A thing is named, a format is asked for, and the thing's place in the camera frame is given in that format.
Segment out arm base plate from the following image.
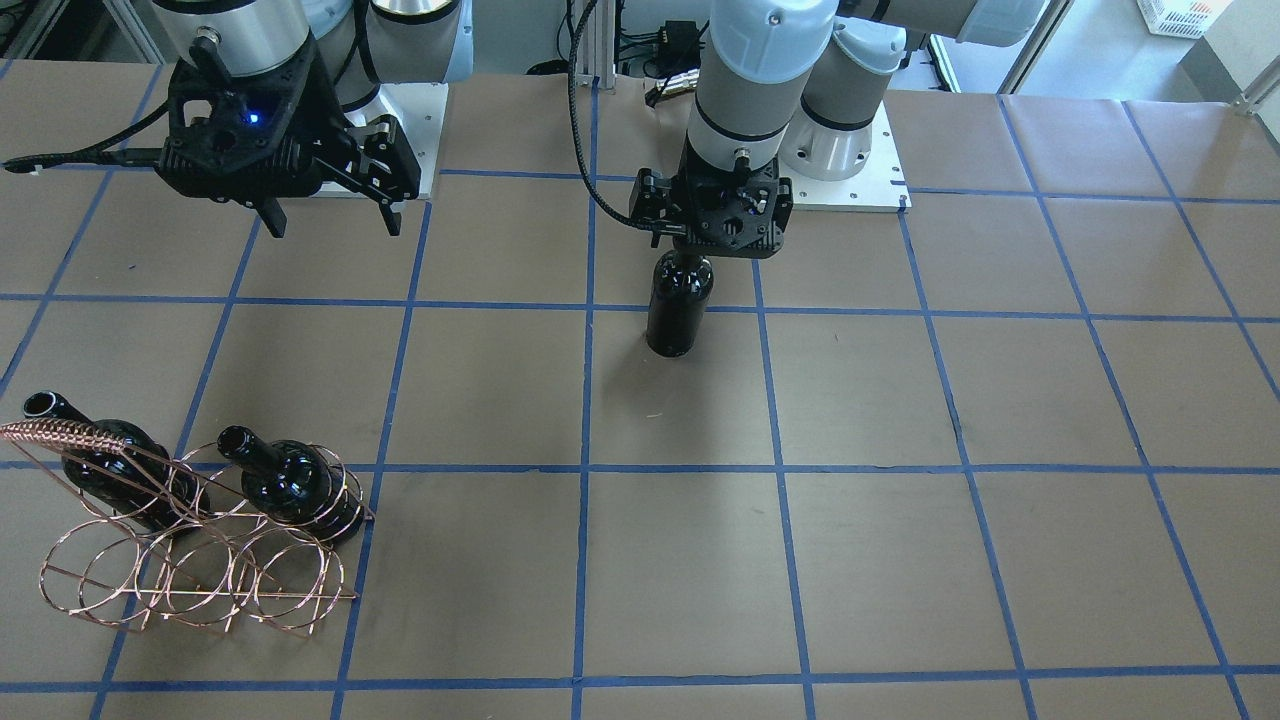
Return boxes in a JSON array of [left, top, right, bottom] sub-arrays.
[[778, 106, 913, 213], [310, 82, 449, 201]]

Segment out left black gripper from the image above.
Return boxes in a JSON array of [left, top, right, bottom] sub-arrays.
[[628, 168, 794, 259]]

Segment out dark wine bottle slot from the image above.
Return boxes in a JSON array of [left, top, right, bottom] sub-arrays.
[[218, 425, 364, 547], [23, 389, 209, 533]]

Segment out dark wine bottle near slot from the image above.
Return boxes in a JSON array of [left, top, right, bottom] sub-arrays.
[[218, 425, 364, 547]]

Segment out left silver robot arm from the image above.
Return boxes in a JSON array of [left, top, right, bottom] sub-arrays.
[[627, 1, 1044, 259]]

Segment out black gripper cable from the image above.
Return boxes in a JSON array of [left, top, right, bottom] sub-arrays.
[[566, 0, 660, 237]]

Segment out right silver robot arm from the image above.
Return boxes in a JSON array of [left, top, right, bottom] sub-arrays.
[[154, 1, 474, 238]]

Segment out dark wine bottle carried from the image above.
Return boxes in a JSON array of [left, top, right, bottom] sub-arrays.
[[645, 250, 716, 357]]

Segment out copper wire wine basket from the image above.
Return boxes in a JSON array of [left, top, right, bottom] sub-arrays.
[[3, 419, 358, 637]]

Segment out dark wine bottle far slot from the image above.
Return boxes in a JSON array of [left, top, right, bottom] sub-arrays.
[[23, 389, 209, 533]]

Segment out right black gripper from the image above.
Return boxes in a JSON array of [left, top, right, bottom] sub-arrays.
[[157, 40, 421, 238]]

